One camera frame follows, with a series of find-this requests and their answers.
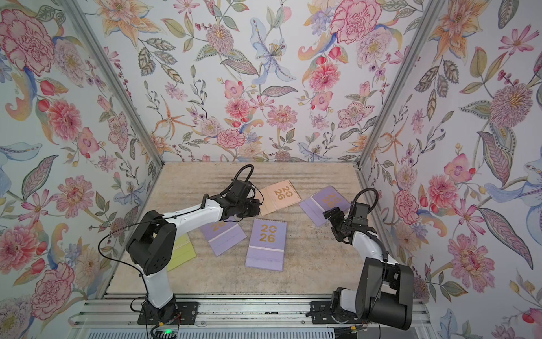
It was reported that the purple calendar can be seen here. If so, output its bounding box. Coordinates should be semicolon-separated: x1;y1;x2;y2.
246;218;287;271
299;186;350;227
200;219;246;257

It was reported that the peach pink calendar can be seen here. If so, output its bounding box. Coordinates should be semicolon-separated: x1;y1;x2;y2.
258;180;302;216

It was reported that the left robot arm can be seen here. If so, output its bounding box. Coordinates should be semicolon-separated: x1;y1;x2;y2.
126;179;262;323

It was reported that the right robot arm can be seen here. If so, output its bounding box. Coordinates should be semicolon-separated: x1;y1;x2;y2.
306;203;414;331

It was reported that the lime green calendar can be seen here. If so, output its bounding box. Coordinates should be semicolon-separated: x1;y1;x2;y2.
167;234;196;272

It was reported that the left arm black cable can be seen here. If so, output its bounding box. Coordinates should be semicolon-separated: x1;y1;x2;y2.
98;164;265;306

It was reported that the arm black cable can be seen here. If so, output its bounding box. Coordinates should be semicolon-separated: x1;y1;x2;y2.
98;164;265;306
353;188;390;272

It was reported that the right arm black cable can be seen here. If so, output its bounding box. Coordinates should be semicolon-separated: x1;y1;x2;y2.
353;188;390;272

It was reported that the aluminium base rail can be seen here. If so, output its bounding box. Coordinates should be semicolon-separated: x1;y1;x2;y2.
68;294;436;338

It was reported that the left aluminium corner post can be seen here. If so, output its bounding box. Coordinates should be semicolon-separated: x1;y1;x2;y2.
59;0;165;171

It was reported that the aluminium corner post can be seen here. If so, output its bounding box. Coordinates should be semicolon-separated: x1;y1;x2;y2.
355;1;445;170
59;0;165;171

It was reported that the right aluminium corner post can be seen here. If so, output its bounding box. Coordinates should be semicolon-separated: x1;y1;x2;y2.
355;1;445;170

